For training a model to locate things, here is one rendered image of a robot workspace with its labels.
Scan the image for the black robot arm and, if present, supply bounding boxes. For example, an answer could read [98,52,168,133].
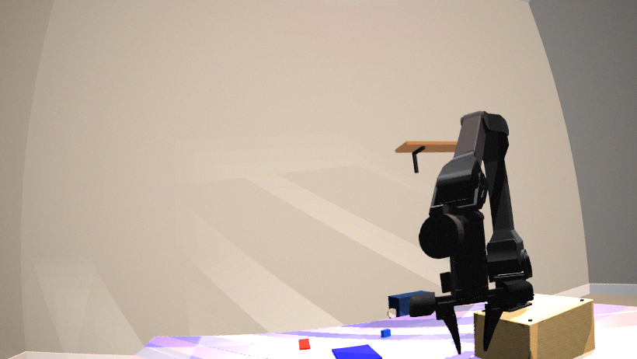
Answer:
[419,110,533,288]

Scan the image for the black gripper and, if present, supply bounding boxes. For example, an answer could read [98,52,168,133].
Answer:
[409,249,534,354]

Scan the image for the blue flat plate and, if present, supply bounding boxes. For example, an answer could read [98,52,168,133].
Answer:
[332,344,382,359]

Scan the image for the small red block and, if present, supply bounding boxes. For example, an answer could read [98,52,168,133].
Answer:
[298,339,311,350]

